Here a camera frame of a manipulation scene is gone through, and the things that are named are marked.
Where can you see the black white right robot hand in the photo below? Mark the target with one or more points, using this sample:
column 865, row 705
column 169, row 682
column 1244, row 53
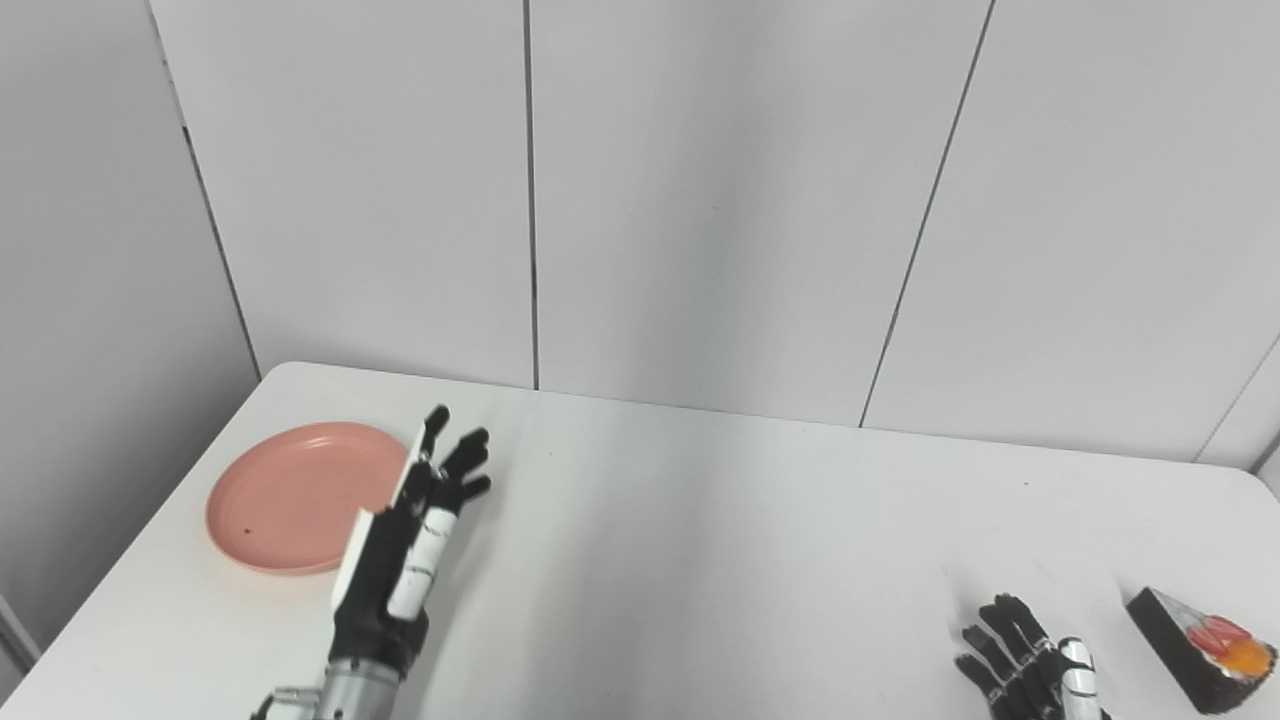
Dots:
column 1040, row 690

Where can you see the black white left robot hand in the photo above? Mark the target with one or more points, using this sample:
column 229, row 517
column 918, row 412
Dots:
column 375, row 610

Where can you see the pink round plate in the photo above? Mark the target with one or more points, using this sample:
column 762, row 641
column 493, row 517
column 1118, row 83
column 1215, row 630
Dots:
column 290, row 500

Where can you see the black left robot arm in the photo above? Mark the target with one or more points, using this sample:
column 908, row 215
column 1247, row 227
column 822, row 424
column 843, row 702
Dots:
column 355, row 695

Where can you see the chocolate cake slice with fruit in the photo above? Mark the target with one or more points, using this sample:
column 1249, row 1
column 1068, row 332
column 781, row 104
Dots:
column 1175, row 645

